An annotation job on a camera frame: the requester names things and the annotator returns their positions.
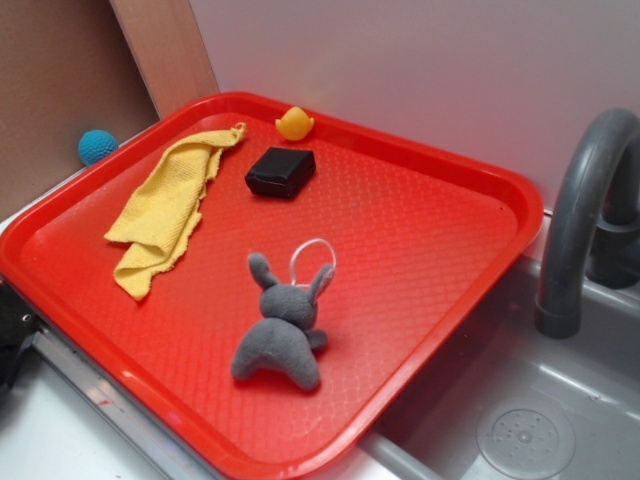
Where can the yellow rubber duck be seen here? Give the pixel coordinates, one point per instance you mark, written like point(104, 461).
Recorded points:
point(295, 124)

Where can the wooden board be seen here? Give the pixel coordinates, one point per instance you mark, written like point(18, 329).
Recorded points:
point(167, 46)

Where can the yellow cloth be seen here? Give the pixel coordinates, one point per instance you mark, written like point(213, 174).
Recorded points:
point(160, 216)

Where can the grey toy faucet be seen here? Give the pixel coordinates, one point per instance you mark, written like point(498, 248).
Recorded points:
point(594, 230)

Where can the grey plush bunny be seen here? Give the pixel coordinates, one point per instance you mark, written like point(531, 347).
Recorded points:
point(285, 340)

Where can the black rectangular block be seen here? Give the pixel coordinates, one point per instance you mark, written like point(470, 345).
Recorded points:
point(281, 172)

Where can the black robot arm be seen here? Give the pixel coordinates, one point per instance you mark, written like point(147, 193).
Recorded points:
point(18, 326)

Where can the red plastic tray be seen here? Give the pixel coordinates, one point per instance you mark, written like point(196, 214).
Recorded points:
point(418, 236)

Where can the blue crochet ball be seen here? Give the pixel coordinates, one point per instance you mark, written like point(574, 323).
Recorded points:
point(95, 145)

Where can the grey toy sink basin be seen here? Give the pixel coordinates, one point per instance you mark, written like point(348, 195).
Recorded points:
point(499, 400)

